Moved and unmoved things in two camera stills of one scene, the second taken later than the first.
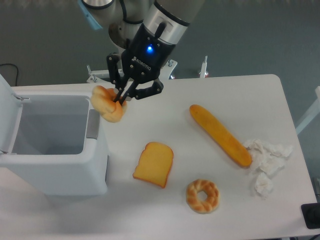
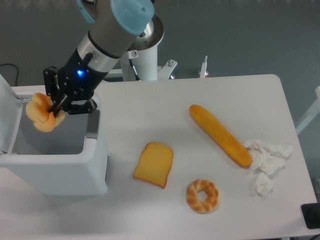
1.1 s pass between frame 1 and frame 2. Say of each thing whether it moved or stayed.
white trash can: stayed
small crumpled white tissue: stayed
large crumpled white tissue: stayed
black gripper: moved
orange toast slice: stayed
